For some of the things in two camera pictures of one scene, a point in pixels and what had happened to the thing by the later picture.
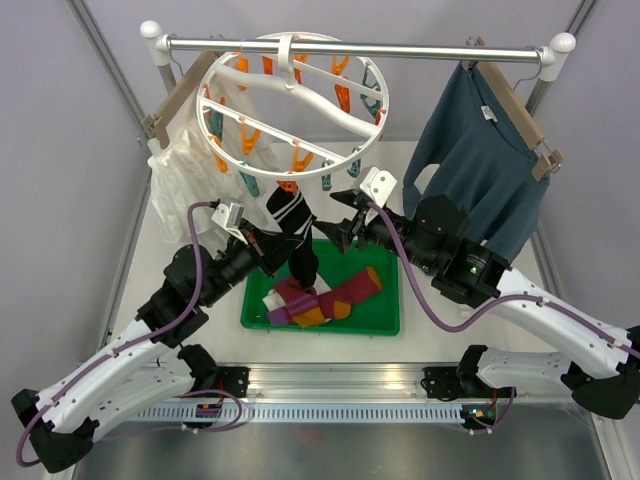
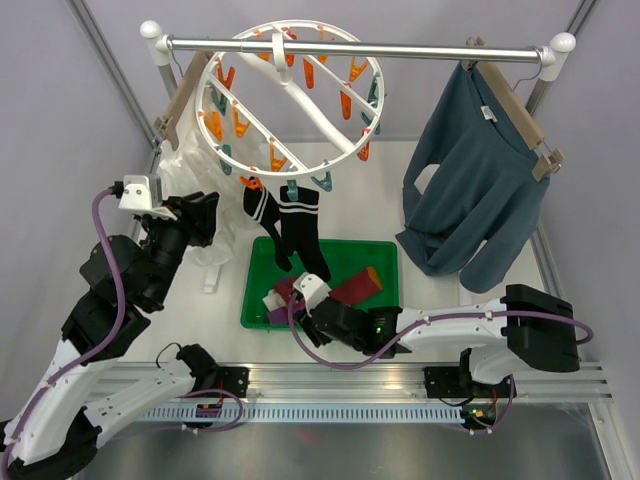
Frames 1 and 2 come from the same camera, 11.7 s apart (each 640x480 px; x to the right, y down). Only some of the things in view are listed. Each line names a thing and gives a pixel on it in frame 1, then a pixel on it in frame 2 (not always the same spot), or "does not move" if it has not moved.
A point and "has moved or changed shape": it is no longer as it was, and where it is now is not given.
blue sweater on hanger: [487, 161] does not move
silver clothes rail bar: [550, 53] does not move
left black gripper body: [258, 250] -> [171, 237]
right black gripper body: [368, 226] -> [317, 337]
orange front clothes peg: [289, 185] -> [255, 182]
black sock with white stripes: [294, 221] -> [264, 208]
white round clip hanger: [286, 54] has moved or changed shape
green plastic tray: [376, 314] does not move
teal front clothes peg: [326, 182] -> [291, 192]
